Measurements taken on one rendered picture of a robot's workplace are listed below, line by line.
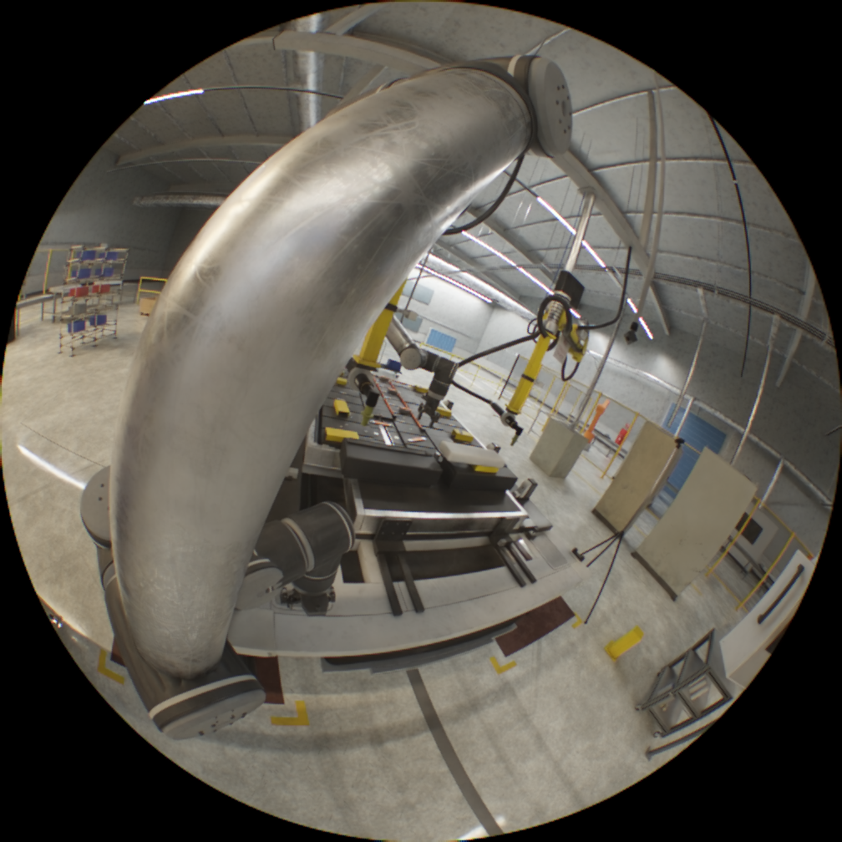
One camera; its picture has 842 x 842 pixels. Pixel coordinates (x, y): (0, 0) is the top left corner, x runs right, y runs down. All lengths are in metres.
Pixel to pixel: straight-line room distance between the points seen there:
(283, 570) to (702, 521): 4.80
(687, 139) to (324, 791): 11.22
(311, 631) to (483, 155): 0.93
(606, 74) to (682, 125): 2.18
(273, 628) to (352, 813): 1.22
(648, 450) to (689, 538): 1.67
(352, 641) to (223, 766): 1.18
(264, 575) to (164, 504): 0.27
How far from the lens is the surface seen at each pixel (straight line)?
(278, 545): 0.42
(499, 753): 1.97
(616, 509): 5.12
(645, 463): 4.98
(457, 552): 1.29
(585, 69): 9.30
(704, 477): 4.76
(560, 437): 5.52
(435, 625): 0.94
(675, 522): 4.82
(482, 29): 9.65
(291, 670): 1.65
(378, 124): 0.17
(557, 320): 1.51
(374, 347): 0.85
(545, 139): 0.34
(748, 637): 2.33
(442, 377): 1.39
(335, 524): 0.47
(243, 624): 0.83
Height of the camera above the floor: 1.62
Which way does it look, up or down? 19 degrees down
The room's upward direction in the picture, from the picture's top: 22 degrees clockwise
